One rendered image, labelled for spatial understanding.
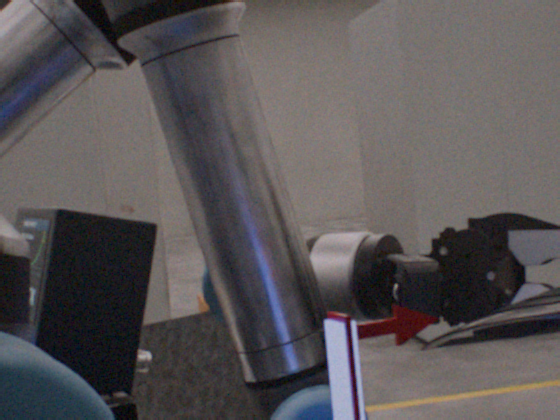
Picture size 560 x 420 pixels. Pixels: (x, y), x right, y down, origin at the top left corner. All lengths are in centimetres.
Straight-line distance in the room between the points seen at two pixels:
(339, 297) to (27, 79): 30
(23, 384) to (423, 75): 667
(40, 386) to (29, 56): 71
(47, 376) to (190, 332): 231
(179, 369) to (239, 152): 174
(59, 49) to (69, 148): 570
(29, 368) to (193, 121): 58
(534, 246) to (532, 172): 623
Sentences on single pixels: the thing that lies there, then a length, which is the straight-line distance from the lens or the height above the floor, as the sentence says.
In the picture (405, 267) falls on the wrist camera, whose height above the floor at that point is 120.
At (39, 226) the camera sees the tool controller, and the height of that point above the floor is 123.
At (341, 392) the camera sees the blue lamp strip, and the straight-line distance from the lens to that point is 61.
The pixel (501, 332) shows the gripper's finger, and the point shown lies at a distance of 82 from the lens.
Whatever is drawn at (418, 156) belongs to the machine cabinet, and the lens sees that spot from 680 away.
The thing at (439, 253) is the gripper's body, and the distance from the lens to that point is 83.
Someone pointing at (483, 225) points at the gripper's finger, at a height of 122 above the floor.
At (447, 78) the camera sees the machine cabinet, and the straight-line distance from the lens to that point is 688.
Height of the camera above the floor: 128
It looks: 3 degrees down
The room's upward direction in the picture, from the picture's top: 6 degrees counter-clockwise
